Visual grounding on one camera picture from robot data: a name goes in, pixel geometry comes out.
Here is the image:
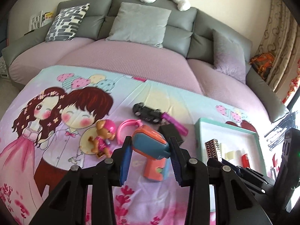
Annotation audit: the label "pink headband ring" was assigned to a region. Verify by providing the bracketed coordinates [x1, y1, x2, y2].
[117, 119, 143, 143]

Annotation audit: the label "upright books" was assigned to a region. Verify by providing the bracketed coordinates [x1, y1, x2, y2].
[29, 10, 55, 29]

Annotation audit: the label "white patterned storage box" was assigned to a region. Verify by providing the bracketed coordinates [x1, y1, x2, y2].
[0, 57, 10, 78]

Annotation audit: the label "printed cartoon blanket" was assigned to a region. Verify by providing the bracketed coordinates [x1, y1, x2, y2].
[0, 66, 265, 225]

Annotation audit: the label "lilac grey pillow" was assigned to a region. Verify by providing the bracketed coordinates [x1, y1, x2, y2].
[212, 29, 252, 85]

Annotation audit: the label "grey sofa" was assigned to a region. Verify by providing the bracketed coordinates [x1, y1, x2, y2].
[2, 0, 290, 123]

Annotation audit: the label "black white patterned pillow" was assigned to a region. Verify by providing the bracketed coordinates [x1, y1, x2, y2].
[45, 3, 91, 42]

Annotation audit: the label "light grey pillow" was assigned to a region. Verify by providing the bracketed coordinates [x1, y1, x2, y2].
[105, 2, 172, 49]

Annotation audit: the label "black block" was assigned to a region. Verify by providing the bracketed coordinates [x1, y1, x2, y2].
[159, 124, 185, 146]

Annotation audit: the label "orange bag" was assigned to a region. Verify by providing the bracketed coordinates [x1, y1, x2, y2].
[250, 53, 276, 80]

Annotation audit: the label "orange blue toy drill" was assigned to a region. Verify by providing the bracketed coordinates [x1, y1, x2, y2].
[131, 125, 170, 182]

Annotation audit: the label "black toy car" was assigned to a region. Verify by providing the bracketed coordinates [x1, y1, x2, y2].
[132, 102, 163, 125]

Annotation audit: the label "pink sofa cover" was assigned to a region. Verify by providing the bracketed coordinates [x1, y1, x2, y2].
[9, 37, 273, 122]

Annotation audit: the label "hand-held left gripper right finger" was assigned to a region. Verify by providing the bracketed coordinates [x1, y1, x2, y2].
[168, 136, 270, 225]

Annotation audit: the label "teal cardboard box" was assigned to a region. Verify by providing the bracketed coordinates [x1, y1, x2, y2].
[194, 117, 270, 214]

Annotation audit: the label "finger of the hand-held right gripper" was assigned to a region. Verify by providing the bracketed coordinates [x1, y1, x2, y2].
[221, 159, 276, 185]
[234, 169, 275, 194]

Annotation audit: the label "patterned beige curtain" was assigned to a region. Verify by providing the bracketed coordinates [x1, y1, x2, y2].
[255, 0, 300, 104]

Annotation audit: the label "black gold patterned lighter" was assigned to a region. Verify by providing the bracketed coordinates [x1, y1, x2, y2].
[205, 139, 223, 163]

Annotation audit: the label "pink lighter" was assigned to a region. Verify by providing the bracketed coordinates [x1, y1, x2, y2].
[163, 112, 188, 136]

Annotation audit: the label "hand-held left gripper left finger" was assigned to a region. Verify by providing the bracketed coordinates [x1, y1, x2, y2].
[30, 136, 132, 225]

